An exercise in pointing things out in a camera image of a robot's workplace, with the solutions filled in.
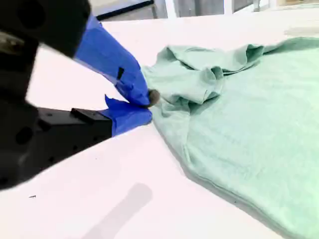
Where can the white frame post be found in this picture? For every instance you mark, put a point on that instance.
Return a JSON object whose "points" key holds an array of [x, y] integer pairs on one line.
{"points": [[172, 8]]}

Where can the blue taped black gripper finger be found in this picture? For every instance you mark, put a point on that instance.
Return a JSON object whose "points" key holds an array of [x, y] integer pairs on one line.
{"points": [[104, 52], [74, 129]]}

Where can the pale green T-shirt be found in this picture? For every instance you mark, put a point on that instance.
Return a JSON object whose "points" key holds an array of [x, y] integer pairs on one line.
{"points": [[249, 129]]}

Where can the black bar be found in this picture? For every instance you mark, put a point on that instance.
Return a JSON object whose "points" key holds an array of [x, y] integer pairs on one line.
{"points": [[124, 10]]}

